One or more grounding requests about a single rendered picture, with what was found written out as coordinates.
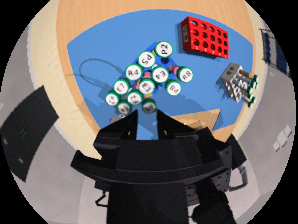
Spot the blue bench mat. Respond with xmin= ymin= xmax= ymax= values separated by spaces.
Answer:
xmin=67 ymin=9 xmax=253 ymax=140

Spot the white tube cap with printed label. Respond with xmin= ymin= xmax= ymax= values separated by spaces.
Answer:
xmin=164 ymin=77 xmax=181 ymax=96

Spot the red tube rack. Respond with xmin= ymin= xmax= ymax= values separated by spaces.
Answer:
xmin=181 ymin=16 xmax=229 ymax=59

